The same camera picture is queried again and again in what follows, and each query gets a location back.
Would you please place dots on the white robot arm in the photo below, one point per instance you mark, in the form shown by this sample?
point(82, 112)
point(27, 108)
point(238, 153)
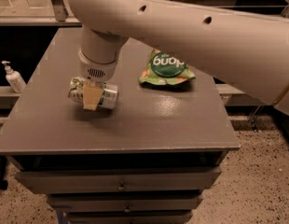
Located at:
point(247, 51)

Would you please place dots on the green chip bag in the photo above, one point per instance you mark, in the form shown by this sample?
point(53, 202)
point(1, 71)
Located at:
point(163, 69)

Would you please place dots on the grey drawer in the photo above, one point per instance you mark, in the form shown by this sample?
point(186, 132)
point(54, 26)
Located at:
point(167, 217)
point(95, 181)
point(126, 202)

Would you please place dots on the bottom grey drawer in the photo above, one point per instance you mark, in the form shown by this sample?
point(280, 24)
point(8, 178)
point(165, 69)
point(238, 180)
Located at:
point(167, 217)

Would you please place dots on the grey drawer cabinet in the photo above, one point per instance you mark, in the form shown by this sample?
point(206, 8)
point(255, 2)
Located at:
point(148, 129)

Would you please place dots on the black cart wheel leg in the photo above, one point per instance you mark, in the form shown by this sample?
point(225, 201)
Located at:
point(3, 182)

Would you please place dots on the middle grey drawer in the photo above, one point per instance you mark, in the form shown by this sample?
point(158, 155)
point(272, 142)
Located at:
point(126, 202)

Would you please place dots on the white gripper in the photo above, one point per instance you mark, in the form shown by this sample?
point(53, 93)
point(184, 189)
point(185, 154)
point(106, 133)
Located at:
point(98, 71)

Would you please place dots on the top grey drawer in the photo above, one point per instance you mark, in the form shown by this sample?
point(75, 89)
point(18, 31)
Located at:
point(95, 181)

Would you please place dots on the white pump sanitizer bottle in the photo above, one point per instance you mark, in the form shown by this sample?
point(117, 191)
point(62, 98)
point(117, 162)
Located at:
point(14, 78)

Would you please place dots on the white 7up soda can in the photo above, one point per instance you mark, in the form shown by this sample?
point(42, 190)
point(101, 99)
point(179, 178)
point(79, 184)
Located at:
point(108, 99)

